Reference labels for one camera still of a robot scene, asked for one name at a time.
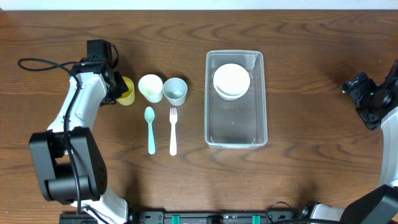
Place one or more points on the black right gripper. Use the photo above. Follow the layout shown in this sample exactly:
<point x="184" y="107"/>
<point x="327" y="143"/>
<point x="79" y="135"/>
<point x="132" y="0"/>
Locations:
<point x="351" y="86"/>

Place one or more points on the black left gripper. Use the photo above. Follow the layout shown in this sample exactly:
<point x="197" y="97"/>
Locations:
<point x="119" y="86"/>

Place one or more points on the yellow plastic cup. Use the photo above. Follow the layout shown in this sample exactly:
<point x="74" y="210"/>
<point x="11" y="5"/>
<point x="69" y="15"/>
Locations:
<point x="127" y="98"/>

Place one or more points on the white plastic cup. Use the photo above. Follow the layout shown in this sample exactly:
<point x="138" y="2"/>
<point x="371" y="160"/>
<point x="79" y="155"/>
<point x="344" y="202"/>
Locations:
<point x="151" y="86"/>

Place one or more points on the mint green plastic spoon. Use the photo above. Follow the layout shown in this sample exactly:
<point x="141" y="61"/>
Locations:
<point x="149" y="116"/>

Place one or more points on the grey plastic cup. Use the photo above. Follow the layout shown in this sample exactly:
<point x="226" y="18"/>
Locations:
<point x="175" y="90"/>

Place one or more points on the white plastic fork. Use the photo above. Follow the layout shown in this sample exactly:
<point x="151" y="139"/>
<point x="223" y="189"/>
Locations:
<point x="173" y="118"/>

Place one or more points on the grey plastic bowl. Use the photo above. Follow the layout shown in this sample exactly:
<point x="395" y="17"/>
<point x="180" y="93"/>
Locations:
<point x="230" y="97"/>

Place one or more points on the white plastic bowl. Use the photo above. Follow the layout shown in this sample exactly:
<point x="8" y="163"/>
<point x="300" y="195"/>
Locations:
<point x="231" y="79"/>

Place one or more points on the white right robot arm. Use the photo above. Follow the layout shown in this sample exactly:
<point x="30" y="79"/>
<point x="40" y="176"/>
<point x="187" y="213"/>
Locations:
<point x="378" y="206"/>

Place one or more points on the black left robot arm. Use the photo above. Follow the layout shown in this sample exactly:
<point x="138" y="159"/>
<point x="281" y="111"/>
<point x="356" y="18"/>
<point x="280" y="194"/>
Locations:
<point x="69" y="166"/>

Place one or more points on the clear plastic container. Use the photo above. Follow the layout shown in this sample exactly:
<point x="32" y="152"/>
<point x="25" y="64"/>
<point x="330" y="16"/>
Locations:
<point x="242" y="123"/>

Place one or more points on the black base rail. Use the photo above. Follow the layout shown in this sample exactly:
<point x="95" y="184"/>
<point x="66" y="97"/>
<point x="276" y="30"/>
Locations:
<point x="211" y="218"/>

